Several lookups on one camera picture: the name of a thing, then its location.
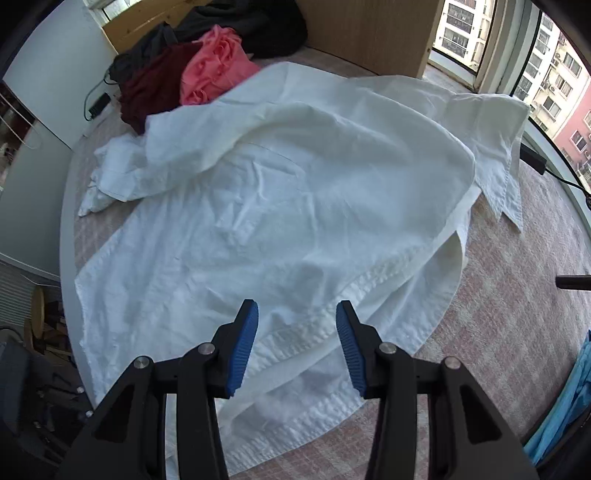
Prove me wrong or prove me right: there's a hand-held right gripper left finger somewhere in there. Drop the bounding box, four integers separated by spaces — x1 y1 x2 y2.
55 299 260 480

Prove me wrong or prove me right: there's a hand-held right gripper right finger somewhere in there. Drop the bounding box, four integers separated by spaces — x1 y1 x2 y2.
335 301 541 480

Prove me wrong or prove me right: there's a white shirt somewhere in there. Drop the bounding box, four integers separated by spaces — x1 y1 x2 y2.
74 62 532 478

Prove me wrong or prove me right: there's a wooden stool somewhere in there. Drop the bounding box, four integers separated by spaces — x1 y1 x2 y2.
23 286 72 354

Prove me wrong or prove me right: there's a white slatted panel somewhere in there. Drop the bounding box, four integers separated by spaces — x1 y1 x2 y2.
0 258 38 333

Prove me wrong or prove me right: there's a pink plaid tablecloth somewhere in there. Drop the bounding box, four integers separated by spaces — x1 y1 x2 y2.
69 46 591 467

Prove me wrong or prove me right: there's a blue garment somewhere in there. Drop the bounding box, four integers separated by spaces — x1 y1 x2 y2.
524 330 591 467

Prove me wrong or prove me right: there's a black tripod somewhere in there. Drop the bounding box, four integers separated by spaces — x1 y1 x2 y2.
555 275 591 291

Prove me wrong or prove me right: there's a white shelf unit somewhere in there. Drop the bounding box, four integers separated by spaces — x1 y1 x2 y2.
0 80 40 185

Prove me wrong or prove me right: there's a long black power adapter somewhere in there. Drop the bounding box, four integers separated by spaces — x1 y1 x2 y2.
519 142 548 176

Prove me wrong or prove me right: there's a small black charger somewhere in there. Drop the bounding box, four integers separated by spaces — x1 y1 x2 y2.
89 92 112 118

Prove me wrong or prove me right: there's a dark red garment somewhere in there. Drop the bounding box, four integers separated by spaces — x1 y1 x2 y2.
119 42 204 136

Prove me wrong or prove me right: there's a pink garment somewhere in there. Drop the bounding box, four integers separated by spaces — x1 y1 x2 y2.
179 25 262 107

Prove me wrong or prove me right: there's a light wood board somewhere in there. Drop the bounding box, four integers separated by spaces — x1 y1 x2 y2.
295 0 444 79

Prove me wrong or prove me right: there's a black garment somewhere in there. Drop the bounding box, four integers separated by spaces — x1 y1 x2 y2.
175 0 309 60

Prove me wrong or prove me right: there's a pine wood board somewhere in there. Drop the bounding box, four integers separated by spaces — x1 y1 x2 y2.
102 0 213 56

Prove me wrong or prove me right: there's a bay window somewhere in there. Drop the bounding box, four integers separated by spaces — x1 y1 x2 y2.
427 0 591 195

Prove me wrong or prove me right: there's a small window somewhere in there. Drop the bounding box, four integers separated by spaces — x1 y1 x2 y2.
85 0 153 21

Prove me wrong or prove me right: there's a black adapter cable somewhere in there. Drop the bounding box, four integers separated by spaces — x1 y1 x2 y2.
540 166 591 204

